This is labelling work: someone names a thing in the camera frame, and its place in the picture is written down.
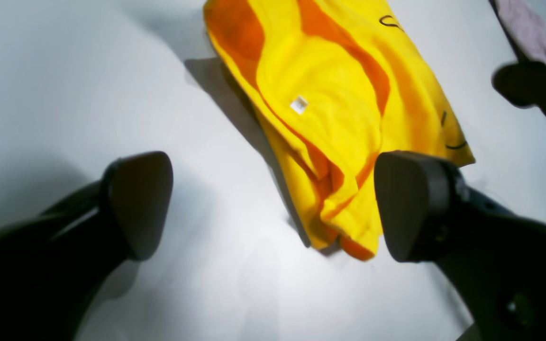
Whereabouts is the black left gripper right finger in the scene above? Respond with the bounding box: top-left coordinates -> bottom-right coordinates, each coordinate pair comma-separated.
373,151 -> 546,341

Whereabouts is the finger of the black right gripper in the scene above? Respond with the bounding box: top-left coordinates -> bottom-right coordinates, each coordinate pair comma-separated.
491,61 -> 546,116

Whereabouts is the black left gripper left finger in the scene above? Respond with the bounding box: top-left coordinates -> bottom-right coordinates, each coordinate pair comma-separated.
0,152 -> 173,341

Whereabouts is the orange yellow T-shirt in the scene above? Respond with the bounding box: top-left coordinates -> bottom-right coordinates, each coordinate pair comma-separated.
203,0 -> 476,261

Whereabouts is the folded pink cloth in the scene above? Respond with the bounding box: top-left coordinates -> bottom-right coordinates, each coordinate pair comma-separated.
494,0 -> 546,65

